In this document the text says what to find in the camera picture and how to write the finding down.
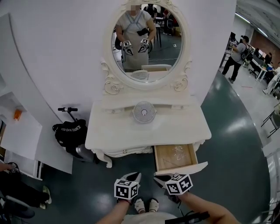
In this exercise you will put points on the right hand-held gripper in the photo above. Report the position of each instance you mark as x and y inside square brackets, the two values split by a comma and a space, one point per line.
[178, 184]

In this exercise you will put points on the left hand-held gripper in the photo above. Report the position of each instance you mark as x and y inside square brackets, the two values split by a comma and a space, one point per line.
[125, 189]

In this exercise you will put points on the white wooden large drawer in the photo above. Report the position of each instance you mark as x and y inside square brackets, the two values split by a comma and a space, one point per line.
[133, 152]
[190, 168]

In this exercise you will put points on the person's right forearm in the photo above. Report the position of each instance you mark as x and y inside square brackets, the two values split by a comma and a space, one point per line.
[207, 205]

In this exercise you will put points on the person's left forearm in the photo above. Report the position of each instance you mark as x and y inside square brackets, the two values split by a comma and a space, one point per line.
[116, 213]

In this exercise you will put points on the white dressing table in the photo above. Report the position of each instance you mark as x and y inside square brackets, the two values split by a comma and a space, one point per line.
[148, 133]

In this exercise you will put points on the clear plastic wrap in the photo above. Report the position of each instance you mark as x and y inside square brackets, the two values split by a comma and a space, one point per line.
[179, 153]

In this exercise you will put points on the person's beige garment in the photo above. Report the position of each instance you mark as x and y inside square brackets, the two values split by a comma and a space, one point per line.
[148, 218]

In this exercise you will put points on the silver suitcase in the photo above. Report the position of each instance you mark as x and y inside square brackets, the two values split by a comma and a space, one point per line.
[83, 154]

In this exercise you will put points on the white round desk fan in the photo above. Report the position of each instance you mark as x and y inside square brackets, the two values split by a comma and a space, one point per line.
[144, 112]

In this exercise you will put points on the black printed bag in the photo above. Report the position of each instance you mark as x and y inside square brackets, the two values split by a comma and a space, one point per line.
[70, 134]

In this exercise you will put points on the white panelled furniture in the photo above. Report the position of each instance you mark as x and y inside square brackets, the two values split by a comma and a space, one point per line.
[272, 175]

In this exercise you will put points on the white low cabinet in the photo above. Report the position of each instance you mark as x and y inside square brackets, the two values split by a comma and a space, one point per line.
[22, 135]

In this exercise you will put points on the grey office chair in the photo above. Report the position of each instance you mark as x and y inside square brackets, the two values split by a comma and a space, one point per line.
[17, 207]

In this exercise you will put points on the orange packet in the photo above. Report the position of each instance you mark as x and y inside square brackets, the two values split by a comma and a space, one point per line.
[18, 114]

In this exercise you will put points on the oval white framed mirror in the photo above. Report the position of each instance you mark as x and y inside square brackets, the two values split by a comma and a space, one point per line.
[146, 43]

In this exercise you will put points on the wooden shelf cabinet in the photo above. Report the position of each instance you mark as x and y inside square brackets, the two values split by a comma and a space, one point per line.
[225, 59]

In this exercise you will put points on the row of white office desks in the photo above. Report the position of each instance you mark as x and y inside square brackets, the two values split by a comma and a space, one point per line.
[262, 72]

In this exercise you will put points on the ceiling strip light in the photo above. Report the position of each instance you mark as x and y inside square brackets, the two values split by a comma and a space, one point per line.
[262, 31]
[242, 18]

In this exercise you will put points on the black metal frame chair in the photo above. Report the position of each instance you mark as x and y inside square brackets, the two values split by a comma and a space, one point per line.
[272, 122]

